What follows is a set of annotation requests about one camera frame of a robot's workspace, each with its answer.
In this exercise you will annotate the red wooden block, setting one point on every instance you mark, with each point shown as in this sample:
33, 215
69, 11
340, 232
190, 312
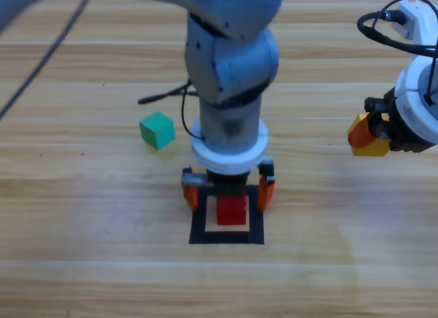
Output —
231, 213

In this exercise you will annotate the green wooden block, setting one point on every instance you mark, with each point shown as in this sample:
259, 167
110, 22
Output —
157, 131

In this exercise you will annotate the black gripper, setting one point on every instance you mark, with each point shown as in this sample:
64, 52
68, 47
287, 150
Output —
400, 138
227, 184

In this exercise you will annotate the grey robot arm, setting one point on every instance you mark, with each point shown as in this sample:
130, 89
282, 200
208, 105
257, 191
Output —
232, 58
432, 78

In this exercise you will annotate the black tape square outline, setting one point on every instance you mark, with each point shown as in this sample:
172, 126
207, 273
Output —
198, 229

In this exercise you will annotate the yellow wooden block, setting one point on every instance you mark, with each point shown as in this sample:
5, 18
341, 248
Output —
371, 149

